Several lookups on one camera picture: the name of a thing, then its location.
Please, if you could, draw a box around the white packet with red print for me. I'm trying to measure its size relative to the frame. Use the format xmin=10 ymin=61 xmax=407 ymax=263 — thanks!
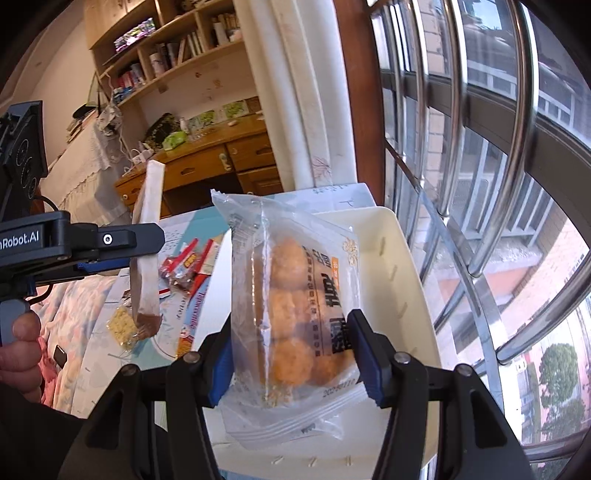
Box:
xmin=178 ymin=228 xmax=232 ymax=361

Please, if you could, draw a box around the beige cracker packet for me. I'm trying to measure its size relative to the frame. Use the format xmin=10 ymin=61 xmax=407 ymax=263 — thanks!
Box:
xmin=194 ymin=240 xmax=220 ymax=278

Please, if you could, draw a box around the white curtain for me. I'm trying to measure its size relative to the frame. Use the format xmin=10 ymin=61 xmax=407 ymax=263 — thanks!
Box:
xmin=233 ymin=0 xmax=358 ymax=191

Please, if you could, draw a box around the floral blanket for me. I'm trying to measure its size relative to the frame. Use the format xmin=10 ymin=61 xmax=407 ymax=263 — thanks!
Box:
xmin=28 ymin=274 xmax=125 ymax=416

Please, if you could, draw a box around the wooden desk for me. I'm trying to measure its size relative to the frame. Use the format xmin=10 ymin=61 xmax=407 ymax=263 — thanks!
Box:
xmin=115 ymin=113 xmax=283 ymax=217

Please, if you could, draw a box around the brown and white snack packet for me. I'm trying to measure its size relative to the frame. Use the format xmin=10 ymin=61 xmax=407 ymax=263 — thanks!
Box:
xmin=129 ymin=161 xmax=166 ymax=340

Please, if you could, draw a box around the row of books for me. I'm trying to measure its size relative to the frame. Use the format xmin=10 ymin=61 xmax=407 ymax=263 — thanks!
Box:
xmin=150 ymin=32 xmax=204 ymax=68

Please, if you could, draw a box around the dark patterned bag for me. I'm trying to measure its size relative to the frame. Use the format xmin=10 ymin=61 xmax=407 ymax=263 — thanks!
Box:
xmin=143 ymin=113 xmax=183 ymax=149

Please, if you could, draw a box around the steel window guard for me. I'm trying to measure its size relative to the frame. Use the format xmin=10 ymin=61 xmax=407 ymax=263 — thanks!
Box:
xmin=369 ymin=0 xmax=591 ymax=480

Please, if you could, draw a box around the brown wooden window frame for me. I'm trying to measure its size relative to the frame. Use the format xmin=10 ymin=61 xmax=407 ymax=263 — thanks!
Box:
xmin=332 ymin=0 xmax=386 ymax=204

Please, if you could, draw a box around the clear packet of orange balls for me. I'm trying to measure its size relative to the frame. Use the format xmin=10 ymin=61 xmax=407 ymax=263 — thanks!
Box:
xmin=211 ymin=188 xmax=370 ymax=452

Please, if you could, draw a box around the black cable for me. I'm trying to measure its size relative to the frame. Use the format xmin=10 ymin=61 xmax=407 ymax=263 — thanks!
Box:
xmin=32 ymin=194 xmax=61 ymax=214

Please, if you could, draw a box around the wooden bookshelf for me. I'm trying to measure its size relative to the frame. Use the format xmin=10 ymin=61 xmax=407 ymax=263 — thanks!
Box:
xmin=83 ymin=0 xmax=245 ymax=109

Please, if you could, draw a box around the white plastic bin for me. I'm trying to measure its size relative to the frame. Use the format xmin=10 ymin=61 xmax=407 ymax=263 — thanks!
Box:
xmin=203 ymin=205 xmax=445 ymax=472

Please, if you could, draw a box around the white lace bed cover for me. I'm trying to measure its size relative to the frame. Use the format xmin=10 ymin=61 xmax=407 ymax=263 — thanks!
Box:
xmin=39 ymin=117 xmax=134 ymax=222

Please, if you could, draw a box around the person's left hand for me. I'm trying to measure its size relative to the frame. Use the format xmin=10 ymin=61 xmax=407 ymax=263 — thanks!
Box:
xmin=0 ymin=313 xmax=44 ymax=404

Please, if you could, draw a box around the clear nut bar packet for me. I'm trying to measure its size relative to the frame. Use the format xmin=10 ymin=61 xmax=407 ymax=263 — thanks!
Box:
xmin=158 ymin=257 xmax=197 ymax=298

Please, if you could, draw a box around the printed tablecloth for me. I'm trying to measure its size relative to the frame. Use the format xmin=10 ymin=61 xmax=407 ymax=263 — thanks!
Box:
xmin=88 ymin=182 xmax=376 ymax=480

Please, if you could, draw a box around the person's left forearm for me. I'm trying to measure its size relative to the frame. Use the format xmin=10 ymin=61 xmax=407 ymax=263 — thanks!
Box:
xmin=0 ymin=383 xmax=93 ymax=480

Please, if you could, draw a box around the glass window with dark frame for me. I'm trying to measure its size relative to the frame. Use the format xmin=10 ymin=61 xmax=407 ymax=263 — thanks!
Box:
xmin=369 ymin=0 xmax=591 ymax=480

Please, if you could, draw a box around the yellow cracker packet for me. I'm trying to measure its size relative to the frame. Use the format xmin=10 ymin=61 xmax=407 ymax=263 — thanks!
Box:
xmin=107 ymin=307 xmax=140 ymax=349

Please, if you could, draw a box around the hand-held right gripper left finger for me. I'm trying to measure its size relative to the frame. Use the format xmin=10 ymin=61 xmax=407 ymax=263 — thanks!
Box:
xmin=58 ymin=313 xmax=234 ymax=480

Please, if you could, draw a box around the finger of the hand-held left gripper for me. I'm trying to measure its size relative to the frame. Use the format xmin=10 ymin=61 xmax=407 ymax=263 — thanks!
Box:
xmin=76 ymin=256 xmax=132 ymax=278
xmin=69 ymin=223 xmax=165 ymax=259

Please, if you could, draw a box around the colourful printed box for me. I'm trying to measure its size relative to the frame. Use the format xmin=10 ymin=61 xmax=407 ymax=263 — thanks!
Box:
xmin=114 ymin=18 xmax=155 ymax=51

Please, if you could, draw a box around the green print mat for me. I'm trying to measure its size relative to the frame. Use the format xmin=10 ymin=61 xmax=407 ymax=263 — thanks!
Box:
xmin=222 ymin=99 xmax=252 ymax=118
xmin=189 ymin=111 xmax=223 ymax=131

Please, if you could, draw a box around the slim red white packet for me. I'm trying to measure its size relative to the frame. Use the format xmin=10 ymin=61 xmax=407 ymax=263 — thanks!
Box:
xmin=178 ymin=239 xmax=201 ymax=273

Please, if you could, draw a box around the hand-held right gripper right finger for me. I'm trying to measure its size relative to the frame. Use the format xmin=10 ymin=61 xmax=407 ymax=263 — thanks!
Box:
xmin=346 ymin=308 xmax=536 ymax=480

